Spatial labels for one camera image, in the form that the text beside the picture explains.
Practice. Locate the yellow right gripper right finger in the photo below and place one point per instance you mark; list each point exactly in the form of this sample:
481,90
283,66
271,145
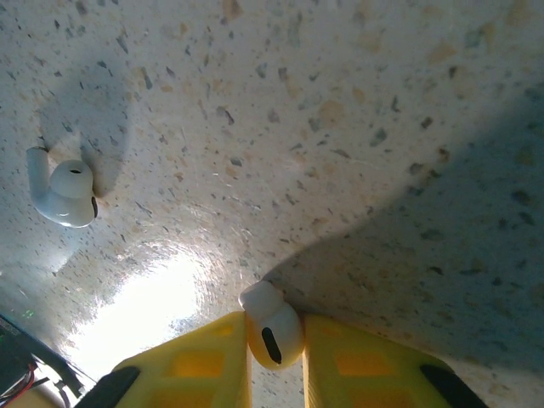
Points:
361,365

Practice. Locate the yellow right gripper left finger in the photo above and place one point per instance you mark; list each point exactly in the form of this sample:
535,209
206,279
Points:
191,365

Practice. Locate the white stem earbud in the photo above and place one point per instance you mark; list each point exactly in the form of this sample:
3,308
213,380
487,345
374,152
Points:
276,331
68,200

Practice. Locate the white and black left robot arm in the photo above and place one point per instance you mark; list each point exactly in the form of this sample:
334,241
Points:
25,400

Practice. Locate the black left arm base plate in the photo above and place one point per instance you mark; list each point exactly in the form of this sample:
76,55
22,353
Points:
25,353

